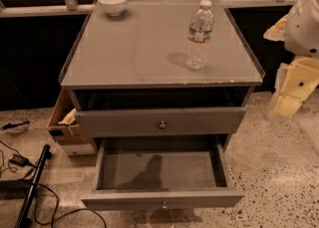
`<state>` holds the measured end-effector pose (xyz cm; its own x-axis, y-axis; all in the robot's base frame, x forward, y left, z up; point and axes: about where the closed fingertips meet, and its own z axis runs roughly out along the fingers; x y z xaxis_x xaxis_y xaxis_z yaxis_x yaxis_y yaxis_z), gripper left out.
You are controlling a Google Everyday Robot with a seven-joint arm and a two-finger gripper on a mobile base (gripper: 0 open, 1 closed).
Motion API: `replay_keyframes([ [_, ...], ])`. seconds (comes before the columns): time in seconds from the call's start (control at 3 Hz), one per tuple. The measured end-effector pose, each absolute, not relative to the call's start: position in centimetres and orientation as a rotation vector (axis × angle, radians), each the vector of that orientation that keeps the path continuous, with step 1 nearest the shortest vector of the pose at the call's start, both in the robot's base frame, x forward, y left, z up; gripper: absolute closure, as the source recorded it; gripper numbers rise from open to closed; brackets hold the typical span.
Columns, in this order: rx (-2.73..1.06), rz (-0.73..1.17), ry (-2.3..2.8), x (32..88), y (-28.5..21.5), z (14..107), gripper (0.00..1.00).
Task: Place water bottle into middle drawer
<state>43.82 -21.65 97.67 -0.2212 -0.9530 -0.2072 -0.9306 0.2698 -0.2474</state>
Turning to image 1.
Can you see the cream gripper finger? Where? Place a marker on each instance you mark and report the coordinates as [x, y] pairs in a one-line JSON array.
[[295, 82], [277, 31]]

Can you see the clear plastic water bottle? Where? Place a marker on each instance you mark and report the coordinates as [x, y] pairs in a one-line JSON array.
[[199, 34]]

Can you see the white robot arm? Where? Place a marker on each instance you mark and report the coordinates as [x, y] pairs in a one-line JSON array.
[[299, 30]]

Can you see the grey top drawer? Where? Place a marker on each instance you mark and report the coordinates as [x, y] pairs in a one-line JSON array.
[[155, 112]]

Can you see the grey drawer cabinet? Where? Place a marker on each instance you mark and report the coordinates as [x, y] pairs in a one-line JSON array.
[[146, 48]]

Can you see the grey open middle drawer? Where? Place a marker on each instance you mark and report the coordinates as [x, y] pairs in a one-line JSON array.
[[161, 172]]

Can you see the white ceramic bowl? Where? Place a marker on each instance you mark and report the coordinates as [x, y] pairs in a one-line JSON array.
[[113, 7]]

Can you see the cardboard box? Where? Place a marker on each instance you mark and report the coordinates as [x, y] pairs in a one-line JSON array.
[[65, 130]]

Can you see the black tool on floor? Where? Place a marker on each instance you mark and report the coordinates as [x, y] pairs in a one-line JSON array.
[[13, 125]]

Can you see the black power adapter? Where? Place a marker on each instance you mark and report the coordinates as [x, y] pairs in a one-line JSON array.
[[19, 160]]

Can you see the black pole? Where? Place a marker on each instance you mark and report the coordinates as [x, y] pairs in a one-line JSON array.
[[22, 220]]

